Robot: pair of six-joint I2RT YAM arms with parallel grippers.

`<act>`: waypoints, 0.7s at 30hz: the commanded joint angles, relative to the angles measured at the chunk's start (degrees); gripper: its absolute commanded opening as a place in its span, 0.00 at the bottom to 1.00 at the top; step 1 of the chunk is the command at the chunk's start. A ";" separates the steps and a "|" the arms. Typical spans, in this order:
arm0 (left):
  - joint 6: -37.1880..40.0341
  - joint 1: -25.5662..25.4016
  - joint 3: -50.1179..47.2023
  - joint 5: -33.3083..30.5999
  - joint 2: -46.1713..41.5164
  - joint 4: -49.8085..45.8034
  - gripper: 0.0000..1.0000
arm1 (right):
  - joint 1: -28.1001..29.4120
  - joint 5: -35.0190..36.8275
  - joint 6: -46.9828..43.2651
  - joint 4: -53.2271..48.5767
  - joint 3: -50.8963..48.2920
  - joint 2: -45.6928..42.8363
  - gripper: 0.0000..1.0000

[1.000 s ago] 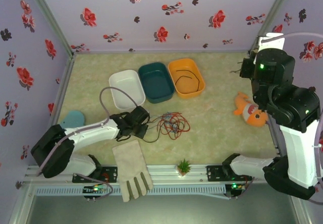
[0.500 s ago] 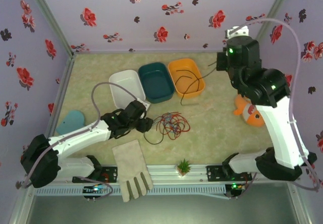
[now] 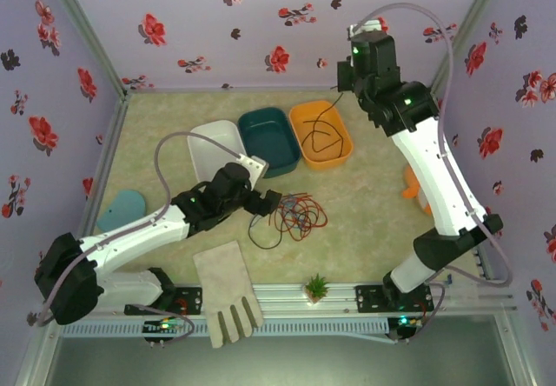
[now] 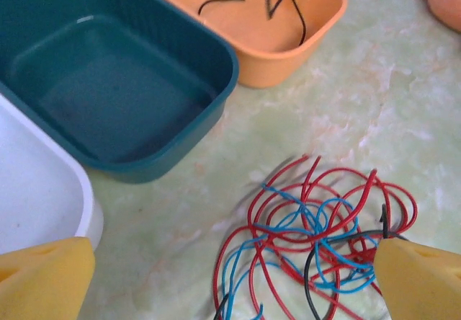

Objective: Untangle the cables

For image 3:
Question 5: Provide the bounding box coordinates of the thin blue cable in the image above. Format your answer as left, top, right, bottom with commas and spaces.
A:
277, 197, 314, 231

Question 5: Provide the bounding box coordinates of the white plastic bin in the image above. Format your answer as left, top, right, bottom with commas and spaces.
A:
186, 119, 252, 187

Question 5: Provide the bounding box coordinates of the orange plastic bin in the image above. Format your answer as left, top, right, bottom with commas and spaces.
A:
286, 99, 354, 171

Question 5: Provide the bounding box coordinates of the dark teal plastic bin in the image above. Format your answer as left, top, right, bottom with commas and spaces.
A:
237, 106, 301, 180

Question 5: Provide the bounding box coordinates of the beige work glove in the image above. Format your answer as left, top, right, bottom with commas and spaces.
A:
192, 240, 265, 350

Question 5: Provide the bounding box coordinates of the small green potted plant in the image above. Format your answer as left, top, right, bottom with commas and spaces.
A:
303, 272, 330, 304

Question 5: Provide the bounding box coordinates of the light teal flat lid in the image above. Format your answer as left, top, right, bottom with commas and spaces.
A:
96, 189, 147, 231

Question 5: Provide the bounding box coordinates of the orange fish toy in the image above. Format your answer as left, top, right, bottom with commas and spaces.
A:
400, 163, 434, 216

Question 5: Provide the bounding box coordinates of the left controller circuit board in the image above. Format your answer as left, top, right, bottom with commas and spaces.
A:
142, 318, 186, 349

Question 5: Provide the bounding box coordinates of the controller circuit board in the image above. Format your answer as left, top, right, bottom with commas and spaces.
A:
387, 314, 426, 344
142, 318, 186, 349

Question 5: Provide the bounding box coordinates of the right controller circuit board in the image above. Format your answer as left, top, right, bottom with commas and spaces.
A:
387, 314, 426, 344

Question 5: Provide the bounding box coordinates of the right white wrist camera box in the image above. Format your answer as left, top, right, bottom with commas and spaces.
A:
346, 18, 384, 39

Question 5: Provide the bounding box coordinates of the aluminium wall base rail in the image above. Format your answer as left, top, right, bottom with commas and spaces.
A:
123, 84, 434, 97

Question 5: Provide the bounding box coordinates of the right arm grey hose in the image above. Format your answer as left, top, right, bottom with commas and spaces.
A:
355, 3, 513, 346

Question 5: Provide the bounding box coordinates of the arm grey hose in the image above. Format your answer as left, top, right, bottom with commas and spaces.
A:
34, 131, 240, 348
355, 3, 513, 346

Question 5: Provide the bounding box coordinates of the left arm grey hose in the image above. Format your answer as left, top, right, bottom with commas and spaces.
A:
34, 131, 240, 348

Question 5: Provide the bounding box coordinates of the aluminium mounting rail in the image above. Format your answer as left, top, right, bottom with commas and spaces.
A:
42, 279, 520, 317

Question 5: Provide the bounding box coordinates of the aluminium corner post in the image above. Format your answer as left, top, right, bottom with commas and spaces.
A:
427, 0, 510, 97
39, 0, 131, 99

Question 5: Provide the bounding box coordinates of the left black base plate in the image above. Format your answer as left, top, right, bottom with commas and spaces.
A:
124, 286, 203, 316

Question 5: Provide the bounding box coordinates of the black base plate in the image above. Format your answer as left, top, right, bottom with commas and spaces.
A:
354, 284, 435, 314
124, 286, 203, 316

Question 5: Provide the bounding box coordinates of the aluminium side rail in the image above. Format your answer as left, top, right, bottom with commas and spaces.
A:
427, 92, 496, 281
67, 94, 131, 285

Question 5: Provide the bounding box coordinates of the white slotted cable duct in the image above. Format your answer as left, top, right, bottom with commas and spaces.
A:
57, 318, 391, 340

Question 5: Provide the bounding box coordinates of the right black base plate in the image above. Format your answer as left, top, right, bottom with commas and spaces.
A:
354, 284, 435, 314

